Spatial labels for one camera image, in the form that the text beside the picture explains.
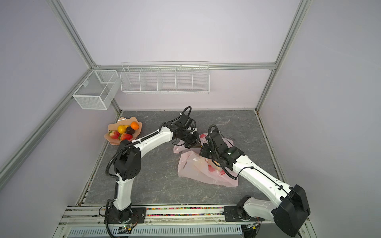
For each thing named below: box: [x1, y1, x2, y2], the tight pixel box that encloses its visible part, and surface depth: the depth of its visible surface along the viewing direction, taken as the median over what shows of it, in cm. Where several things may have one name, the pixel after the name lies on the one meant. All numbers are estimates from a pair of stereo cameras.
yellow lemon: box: [117, 124, 130, 135], surface depth 106 cm
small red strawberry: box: [108, 129, 121, 140], surface depth 102 cm
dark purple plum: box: [126, 125, 136, 135], surface depth 106 cm
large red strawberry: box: [120, 132, 133, 141], surface depth 103 cm
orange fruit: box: [130, 121, 140, 131], surface depth 106 cm
